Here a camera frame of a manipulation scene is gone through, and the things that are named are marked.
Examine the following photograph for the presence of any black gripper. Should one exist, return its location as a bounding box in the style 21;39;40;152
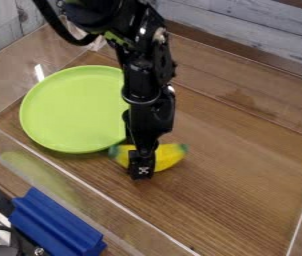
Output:
123;89;175;180

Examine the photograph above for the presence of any green round plate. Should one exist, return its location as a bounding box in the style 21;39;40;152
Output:
19;65;127;154

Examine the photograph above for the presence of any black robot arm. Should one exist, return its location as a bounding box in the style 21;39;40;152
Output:
32;0;176;179

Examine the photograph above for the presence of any clear acrylic front wall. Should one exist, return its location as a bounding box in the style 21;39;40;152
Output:
0;129;200;256

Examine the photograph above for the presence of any yellow toy banana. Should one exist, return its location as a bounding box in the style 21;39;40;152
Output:
108;143;188;172

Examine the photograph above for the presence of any blue plastic clamp block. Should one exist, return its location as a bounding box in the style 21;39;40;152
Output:
9;187;107;256

